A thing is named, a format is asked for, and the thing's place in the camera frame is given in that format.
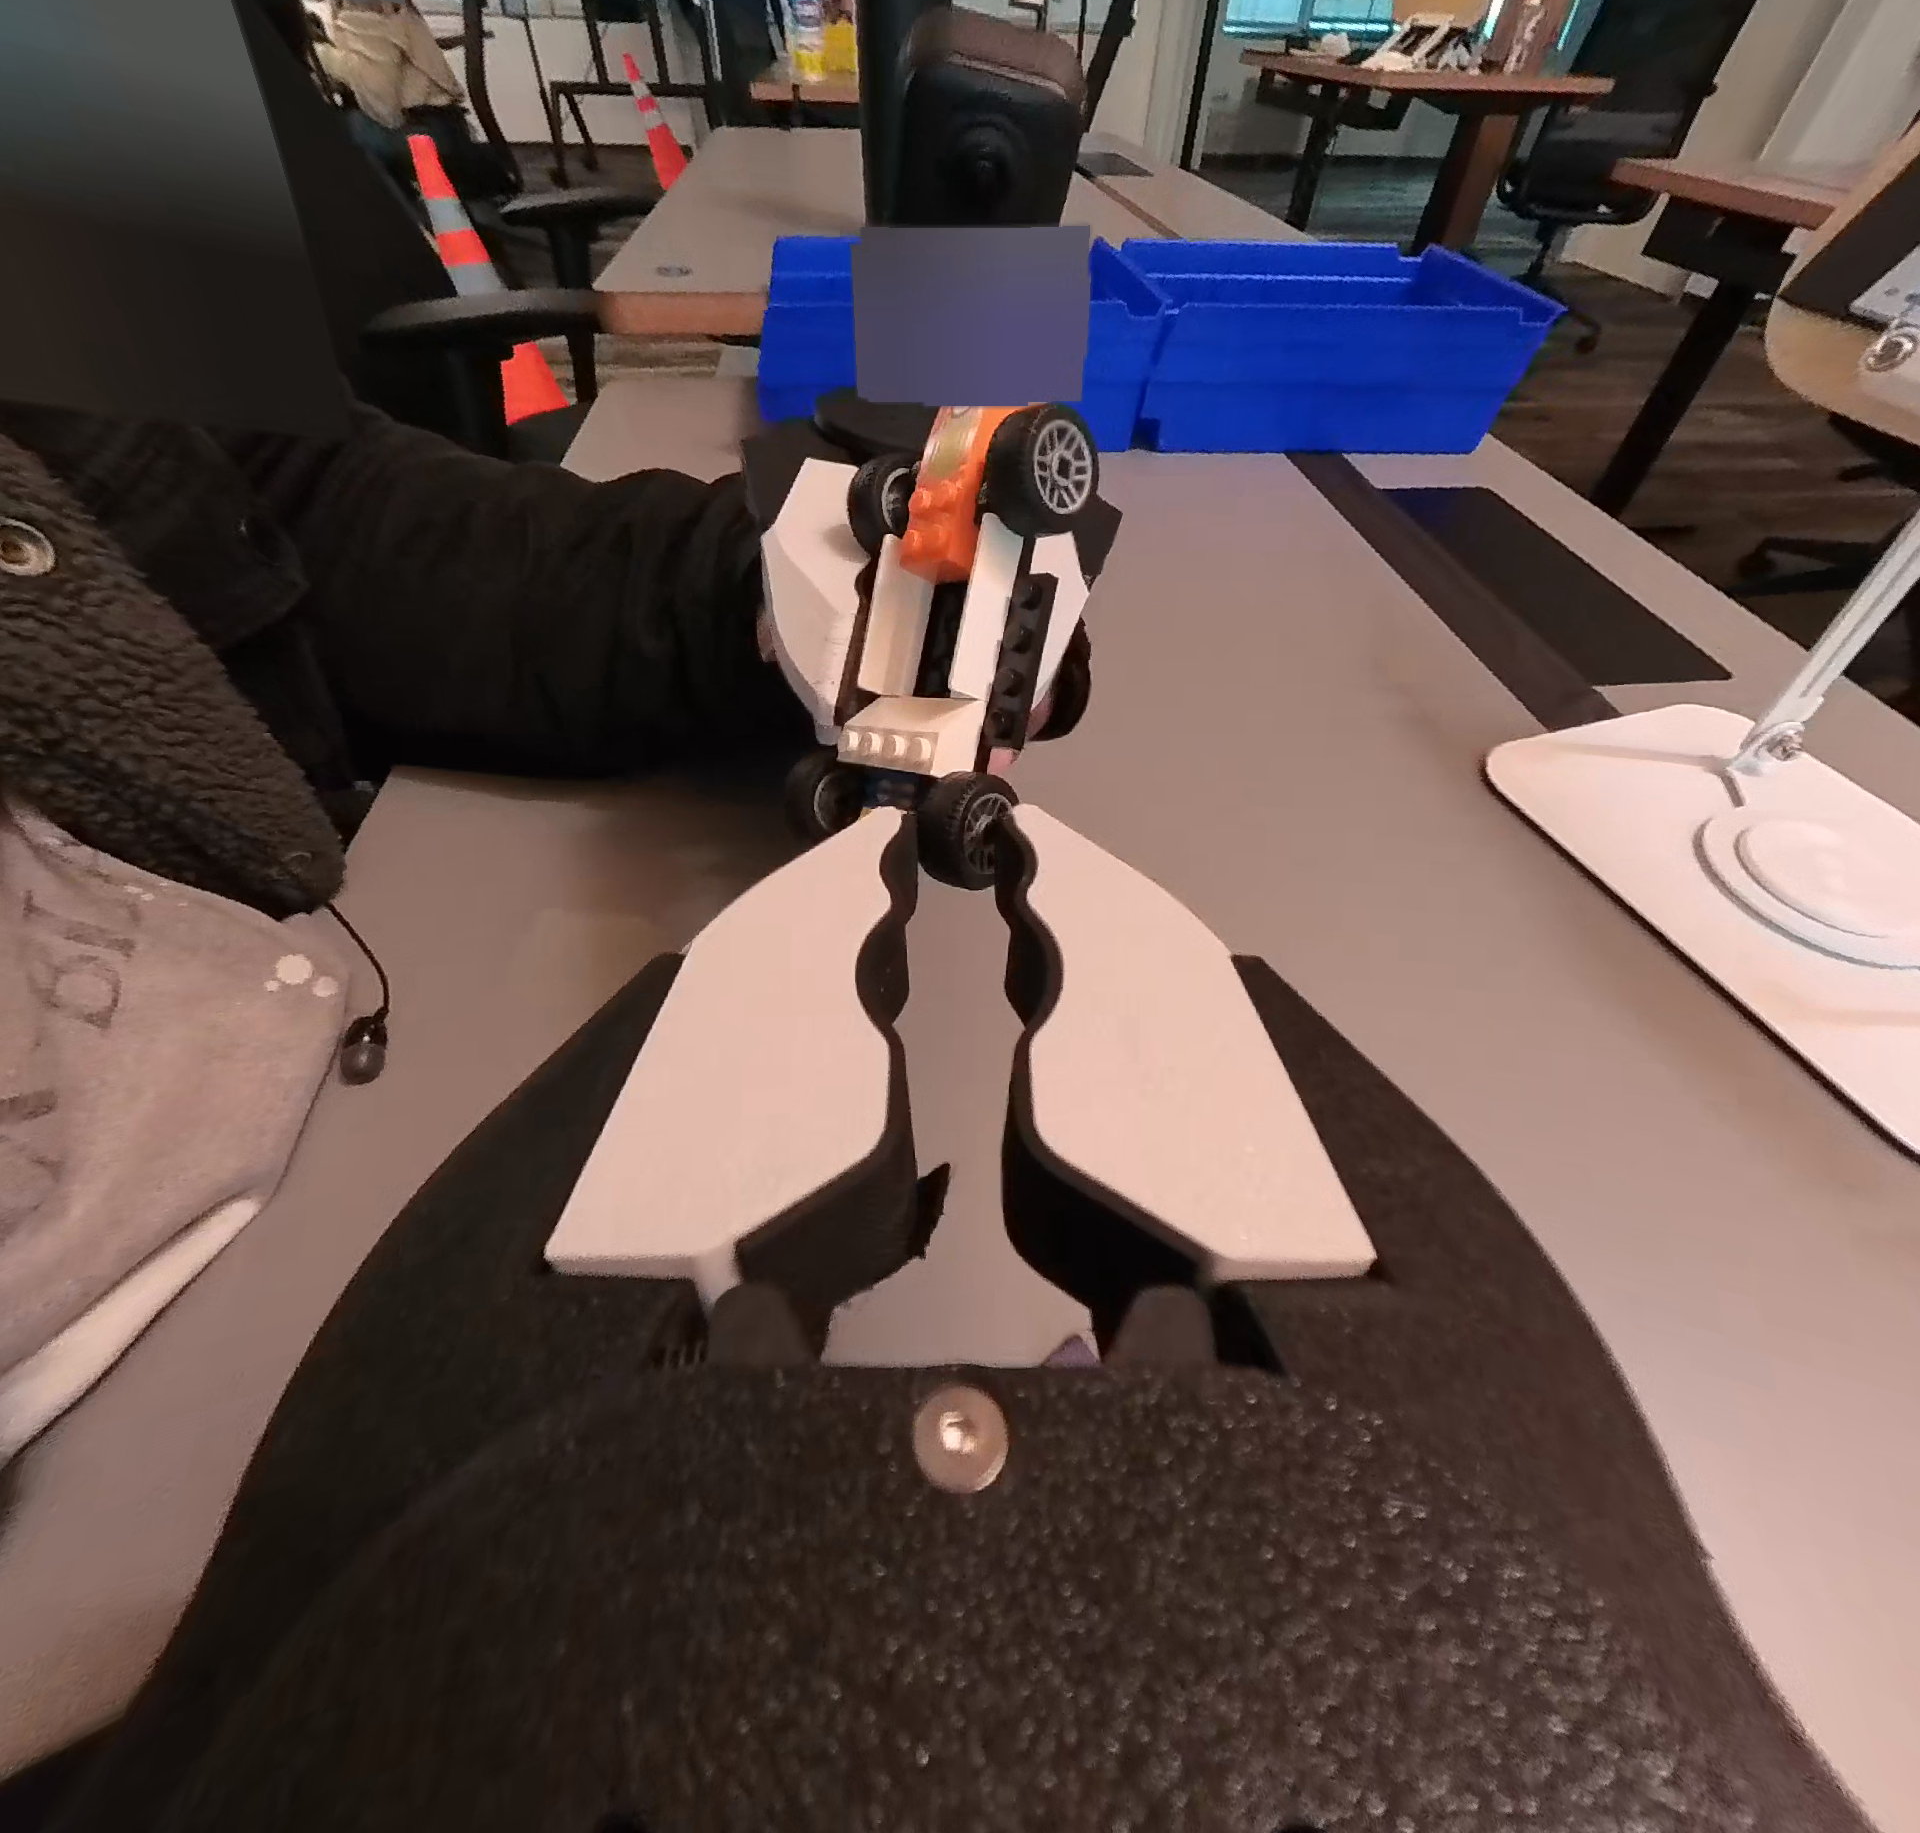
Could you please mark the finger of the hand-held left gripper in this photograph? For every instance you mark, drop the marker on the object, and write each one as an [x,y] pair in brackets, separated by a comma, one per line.
[811,588]

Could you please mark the orange striped cone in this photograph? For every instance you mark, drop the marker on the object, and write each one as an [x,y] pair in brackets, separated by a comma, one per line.
[481,274]
[653,125]

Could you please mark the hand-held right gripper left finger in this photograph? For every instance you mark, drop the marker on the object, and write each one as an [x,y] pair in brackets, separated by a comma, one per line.
[735,1112]

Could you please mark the person's pale printed shirt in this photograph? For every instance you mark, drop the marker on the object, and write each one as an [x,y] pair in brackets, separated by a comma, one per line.
[120,1112]

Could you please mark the wooden desk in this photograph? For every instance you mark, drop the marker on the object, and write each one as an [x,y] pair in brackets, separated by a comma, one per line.
[1771,200]
[1410,80]

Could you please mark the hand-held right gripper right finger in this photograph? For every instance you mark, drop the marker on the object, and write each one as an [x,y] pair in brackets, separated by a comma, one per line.
[1185,1112]

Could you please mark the orange lego race car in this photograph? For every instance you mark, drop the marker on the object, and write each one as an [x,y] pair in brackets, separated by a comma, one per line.
[961,602]

